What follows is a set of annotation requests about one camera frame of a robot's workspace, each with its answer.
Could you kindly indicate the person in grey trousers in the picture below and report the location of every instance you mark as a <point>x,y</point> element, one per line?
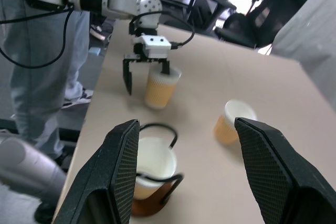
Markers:
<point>39,90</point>

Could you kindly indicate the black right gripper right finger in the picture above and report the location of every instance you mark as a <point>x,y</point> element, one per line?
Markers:
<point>278,171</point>

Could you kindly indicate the person in dark trousers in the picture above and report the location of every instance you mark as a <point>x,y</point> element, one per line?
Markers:
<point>98,28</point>

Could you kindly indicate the black office chair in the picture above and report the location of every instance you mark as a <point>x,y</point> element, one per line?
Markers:
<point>267,16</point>

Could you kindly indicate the small light blue box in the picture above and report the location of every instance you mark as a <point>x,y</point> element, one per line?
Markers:
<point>95,51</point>

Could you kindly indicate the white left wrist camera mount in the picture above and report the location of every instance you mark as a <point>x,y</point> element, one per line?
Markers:
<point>155,45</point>

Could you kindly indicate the silver robot body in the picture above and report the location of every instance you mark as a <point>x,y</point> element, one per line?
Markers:
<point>26,163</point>

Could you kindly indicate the black and white sneaker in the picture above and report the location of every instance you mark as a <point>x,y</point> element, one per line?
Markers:
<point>80,99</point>

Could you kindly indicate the orange ribbed paper cup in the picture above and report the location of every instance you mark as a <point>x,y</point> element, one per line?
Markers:
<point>225,129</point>
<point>160,90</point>

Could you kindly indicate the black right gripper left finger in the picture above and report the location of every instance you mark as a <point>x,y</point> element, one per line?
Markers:
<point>105,176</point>

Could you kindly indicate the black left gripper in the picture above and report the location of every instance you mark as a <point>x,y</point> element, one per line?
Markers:
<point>137,51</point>

